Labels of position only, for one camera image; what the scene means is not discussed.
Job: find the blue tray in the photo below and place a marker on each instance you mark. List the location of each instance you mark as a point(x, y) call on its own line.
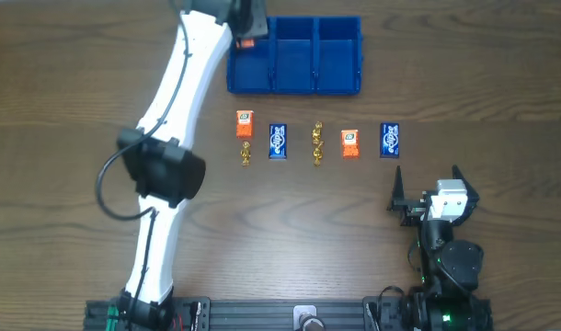
point(294, 69)

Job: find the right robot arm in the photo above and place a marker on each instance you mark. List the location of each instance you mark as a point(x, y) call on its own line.
point(460, 264)

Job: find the mounting rail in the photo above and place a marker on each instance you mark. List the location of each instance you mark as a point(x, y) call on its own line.
point(262, 315)

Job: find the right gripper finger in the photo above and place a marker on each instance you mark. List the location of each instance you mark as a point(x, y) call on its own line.
point(471, 197)
point(397, 195)

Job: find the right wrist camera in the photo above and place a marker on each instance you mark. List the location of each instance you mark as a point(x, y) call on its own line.
point(450, 200)

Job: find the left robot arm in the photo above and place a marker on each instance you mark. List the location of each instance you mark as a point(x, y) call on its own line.
point(188, 92)

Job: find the gold candy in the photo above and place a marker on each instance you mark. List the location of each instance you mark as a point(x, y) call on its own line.
point(317, 132)
point(317, 154)
point(246, 153)

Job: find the orange candy box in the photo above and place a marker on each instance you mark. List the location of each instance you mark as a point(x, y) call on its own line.
point(350, 144)
point(246, 44)
point(244, 124)

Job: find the blue candy pack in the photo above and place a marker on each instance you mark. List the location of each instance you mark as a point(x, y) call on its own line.
point(389, 140)
point(277, 141)

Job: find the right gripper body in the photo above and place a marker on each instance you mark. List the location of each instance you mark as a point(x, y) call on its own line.
point(413, 211)

